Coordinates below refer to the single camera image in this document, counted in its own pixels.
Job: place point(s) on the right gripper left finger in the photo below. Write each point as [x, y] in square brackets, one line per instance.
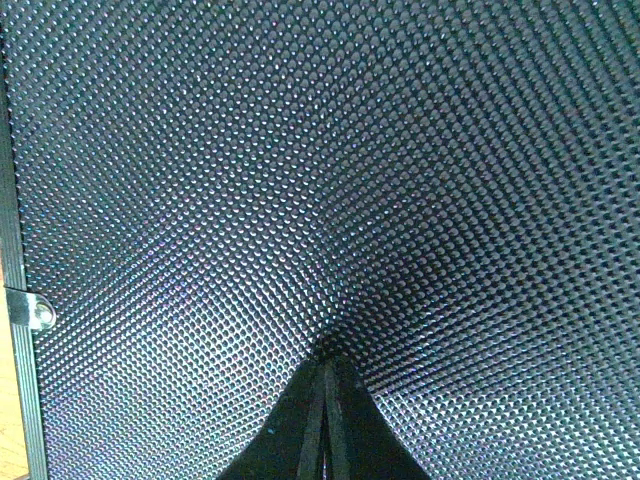
[289, 445]

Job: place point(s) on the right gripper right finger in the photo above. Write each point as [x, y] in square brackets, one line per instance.
[360, 444]

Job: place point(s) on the black poker set case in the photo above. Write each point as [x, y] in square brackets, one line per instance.
[210, 192]

